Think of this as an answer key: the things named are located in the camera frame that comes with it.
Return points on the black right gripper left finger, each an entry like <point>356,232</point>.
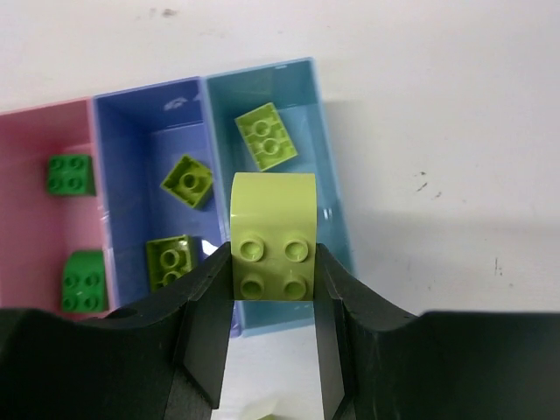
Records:
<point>162,357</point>

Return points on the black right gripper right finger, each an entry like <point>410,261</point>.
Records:
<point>378,361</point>

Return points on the lime lego brick pair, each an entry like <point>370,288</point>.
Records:
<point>261,410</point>

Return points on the lime lego brick small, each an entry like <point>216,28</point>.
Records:
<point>189,181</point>

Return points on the dark green lego brick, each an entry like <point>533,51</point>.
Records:
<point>83,288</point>
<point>70,174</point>

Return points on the lime lego brick long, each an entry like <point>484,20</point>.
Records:
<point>266,137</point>

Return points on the dark green lego brick front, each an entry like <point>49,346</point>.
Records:
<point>83,288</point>

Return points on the small pink bin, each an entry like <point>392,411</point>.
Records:
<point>40,231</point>

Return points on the purple-blue bin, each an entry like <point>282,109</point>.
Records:
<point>141,134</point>

